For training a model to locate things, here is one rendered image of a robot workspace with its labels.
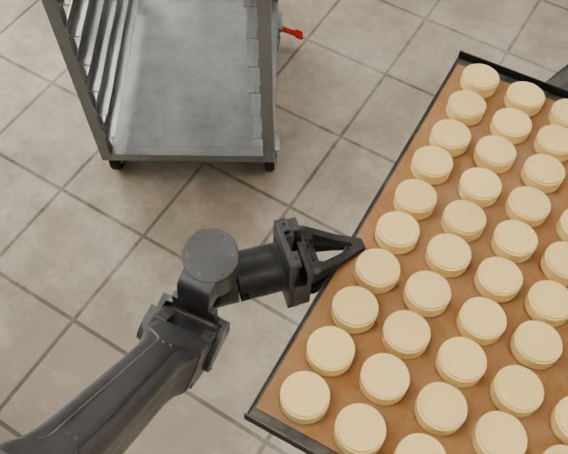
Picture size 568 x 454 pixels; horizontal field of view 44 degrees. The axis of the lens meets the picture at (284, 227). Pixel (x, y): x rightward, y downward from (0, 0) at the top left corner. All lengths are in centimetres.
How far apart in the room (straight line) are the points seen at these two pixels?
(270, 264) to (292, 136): 141
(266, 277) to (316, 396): 14
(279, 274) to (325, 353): 11
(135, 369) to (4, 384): 132
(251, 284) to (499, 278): 27
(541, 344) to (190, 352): 36
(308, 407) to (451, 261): 23
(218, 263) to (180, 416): 112
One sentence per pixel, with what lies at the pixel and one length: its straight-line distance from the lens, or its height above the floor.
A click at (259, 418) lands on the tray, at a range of 72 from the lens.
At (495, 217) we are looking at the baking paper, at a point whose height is 99.
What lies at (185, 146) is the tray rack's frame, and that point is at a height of 15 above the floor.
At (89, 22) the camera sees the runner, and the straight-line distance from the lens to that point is 182.
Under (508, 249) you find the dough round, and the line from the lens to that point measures 83.
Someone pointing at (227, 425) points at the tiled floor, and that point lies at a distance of 176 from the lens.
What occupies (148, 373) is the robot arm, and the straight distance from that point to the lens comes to 61.
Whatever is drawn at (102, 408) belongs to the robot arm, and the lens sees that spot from 54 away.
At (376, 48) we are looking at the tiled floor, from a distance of 242.
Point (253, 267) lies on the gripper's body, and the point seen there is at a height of 102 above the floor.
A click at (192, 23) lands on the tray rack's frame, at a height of 15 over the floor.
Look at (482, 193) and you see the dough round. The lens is 87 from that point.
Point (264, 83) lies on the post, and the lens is 170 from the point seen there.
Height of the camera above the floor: 170
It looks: 60 degrees down
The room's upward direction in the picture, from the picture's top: straight up
